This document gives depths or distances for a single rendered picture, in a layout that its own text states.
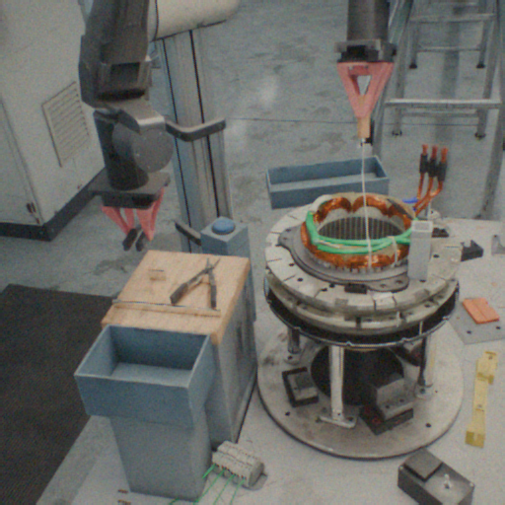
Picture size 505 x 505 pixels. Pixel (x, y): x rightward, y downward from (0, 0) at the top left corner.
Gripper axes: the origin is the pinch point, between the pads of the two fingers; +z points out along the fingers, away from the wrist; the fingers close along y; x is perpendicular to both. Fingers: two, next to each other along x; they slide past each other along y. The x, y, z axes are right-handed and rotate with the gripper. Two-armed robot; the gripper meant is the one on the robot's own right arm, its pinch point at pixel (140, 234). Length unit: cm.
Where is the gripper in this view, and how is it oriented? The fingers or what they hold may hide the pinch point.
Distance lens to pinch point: 95.9
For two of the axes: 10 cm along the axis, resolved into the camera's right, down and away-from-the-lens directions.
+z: 0.6, 8.2, 5.7
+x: 2.2, -5.7, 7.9
